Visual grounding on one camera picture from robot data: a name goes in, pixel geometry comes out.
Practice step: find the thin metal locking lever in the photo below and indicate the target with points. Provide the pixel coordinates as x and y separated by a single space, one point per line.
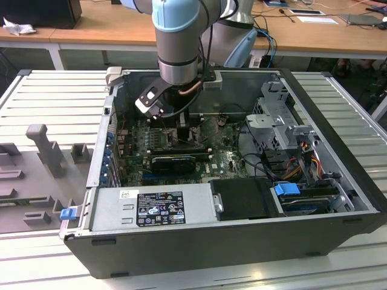
198 133
165 128

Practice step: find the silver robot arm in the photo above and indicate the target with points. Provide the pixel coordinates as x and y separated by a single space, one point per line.
175 45

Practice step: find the CPU socket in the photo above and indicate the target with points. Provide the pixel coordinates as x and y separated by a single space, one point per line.
169 136

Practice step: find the black RAM stick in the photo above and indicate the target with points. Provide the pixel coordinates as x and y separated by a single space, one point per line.
181 150

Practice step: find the black graphics card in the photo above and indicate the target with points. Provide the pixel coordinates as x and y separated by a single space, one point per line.
172 166

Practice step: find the grey case latch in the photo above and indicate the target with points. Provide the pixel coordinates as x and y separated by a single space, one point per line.
114 75

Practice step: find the green motherboard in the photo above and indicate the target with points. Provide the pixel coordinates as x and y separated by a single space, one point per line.
223 157

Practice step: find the pale blue teach pendant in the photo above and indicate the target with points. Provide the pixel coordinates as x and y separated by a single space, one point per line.
242 49

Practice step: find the grey metal disk bay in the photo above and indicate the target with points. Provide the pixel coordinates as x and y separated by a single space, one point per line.
266 127

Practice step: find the black plastic shroud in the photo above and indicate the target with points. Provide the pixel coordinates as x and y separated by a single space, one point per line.
242 199

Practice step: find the grey power supply unit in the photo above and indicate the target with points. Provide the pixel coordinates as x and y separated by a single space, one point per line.
106 208

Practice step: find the hard disk in blue carrier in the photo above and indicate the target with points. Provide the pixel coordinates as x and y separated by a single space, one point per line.
285 189

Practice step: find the blue booklet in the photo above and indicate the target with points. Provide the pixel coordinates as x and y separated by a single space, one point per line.
276 3

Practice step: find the black open PC case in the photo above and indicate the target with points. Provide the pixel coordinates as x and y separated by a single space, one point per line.
181 256

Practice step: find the blue case latch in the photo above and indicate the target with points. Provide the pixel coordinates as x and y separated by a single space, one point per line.
67 214

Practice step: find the white paper sheet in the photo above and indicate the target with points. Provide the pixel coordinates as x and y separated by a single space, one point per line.
317 19

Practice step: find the grey parts rack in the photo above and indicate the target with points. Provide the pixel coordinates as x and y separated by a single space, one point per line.
30 169

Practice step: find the black box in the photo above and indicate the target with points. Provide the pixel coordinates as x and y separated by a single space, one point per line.
39 13

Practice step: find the seated person's legs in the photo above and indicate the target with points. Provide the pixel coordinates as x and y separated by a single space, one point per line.
343 65

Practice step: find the crumpled white paper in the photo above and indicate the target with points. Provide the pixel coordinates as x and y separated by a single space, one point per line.
18 27

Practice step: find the dark grey pad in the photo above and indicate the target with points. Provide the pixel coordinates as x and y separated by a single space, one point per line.
359 19

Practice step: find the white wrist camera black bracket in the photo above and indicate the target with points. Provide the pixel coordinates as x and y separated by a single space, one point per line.
148 96

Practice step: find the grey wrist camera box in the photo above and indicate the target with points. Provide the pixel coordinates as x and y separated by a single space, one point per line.
213 83

